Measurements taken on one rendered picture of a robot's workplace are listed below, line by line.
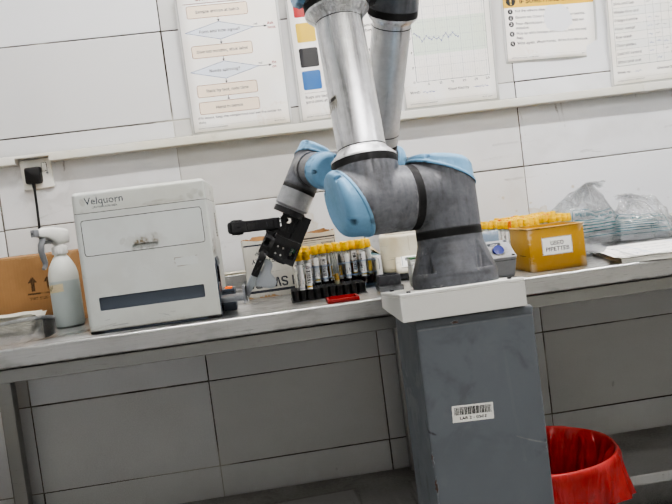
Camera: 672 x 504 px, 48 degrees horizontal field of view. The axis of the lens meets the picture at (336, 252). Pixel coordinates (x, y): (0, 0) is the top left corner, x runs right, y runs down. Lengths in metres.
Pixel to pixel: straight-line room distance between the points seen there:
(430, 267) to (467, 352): 0.16
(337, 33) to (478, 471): 0.78
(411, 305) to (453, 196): 0.21
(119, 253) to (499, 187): 1.22
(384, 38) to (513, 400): 0.70
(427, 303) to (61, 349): 0.79
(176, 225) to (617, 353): 1.50
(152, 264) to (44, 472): 1.00
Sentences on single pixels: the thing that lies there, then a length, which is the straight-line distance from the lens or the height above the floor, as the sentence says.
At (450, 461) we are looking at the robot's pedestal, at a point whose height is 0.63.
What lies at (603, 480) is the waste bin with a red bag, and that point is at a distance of 1.82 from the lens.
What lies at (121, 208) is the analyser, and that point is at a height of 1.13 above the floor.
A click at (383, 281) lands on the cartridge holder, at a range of 1.68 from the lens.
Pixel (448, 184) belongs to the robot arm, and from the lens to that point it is 1.29.
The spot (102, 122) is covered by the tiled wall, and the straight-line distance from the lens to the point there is 2.31.
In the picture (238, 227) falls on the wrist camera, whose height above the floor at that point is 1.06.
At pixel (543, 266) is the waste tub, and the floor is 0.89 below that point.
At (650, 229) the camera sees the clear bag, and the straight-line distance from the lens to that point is 2.34.
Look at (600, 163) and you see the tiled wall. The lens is 2.48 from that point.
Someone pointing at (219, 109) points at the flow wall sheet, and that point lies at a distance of 2.26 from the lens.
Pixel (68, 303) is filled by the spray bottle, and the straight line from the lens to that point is 1.88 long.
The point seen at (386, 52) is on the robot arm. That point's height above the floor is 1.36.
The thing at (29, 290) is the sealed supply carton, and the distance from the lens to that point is 2.03.
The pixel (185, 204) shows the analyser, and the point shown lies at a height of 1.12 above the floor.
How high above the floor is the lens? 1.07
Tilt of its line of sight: 3 degrees down
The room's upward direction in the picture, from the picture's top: 7 degrees counter-clockwise
